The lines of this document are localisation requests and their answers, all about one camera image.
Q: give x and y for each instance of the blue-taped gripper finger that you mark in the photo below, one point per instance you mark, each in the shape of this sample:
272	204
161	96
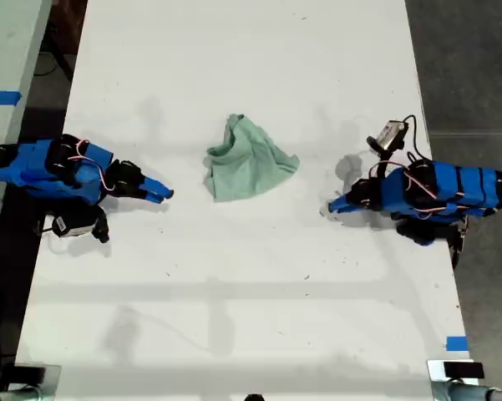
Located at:
152	197
158	188
341	202
344	209

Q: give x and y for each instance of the pale green T-shirt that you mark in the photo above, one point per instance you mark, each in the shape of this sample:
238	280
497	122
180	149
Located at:
246	167

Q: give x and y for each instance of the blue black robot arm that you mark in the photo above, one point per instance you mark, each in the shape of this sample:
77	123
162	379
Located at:
451	188
33	171

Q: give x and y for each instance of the black table clamp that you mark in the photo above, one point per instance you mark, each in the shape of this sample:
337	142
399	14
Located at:
457	246

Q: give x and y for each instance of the long blue tape strip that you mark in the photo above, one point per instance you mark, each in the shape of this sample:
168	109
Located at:
0	97

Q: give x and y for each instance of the short blue tape piece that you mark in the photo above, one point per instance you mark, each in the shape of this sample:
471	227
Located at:
457	343

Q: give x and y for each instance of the white side table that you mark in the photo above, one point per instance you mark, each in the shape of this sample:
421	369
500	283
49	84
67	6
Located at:
4	50

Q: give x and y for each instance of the small black box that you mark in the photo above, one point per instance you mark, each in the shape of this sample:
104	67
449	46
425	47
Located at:
463	369
29	374

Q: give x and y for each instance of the black round object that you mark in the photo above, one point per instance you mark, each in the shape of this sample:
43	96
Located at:
254	397

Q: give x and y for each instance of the camera black stalk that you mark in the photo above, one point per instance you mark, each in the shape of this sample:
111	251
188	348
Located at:
382	165
100	211

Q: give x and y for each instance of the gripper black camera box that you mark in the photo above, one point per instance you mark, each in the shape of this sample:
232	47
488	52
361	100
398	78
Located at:
73	225
390	133

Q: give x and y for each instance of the silver metal bracket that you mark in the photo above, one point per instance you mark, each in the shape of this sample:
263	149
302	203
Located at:
53	382
435	371

